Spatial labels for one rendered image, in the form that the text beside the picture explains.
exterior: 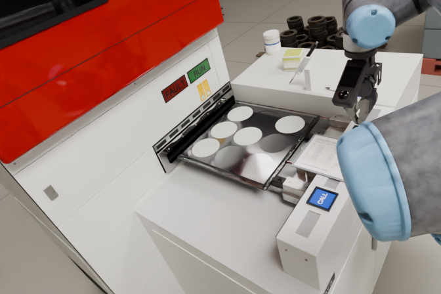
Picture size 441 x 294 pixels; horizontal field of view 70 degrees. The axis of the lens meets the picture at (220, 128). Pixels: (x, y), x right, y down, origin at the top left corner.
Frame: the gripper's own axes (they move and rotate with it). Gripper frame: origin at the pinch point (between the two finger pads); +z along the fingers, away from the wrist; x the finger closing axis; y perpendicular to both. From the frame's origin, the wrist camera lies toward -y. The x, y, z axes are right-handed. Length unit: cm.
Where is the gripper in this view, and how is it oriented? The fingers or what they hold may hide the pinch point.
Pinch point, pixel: (357, 121)
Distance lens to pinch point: 90.2
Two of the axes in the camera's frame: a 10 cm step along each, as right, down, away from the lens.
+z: 2.4, 7.9, 5.6
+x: -7.7, -2.0, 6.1
